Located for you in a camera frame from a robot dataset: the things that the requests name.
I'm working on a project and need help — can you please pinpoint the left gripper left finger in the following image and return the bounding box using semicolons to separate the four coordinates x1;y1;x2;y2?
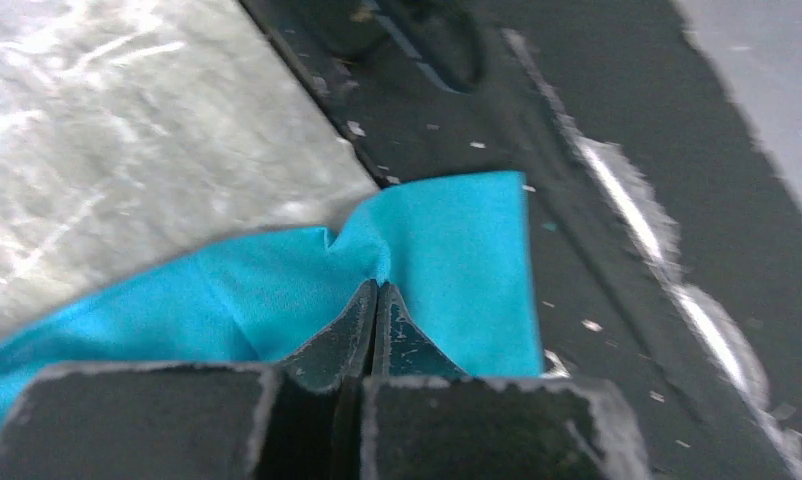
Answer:
0;281;379;479

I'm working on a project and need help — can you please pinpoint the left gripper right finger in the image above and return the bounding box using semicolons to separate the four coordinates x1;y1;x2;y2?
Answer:
361;284;653;479

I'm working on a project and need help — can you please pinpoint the teal t-shirt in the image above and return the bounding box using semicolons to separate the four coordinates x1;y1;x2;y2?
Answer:
0;171;543;425

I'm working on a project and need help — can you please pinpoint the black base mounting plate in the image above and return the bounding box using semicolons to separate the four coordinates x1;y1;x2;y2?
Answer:
245;1;802;479

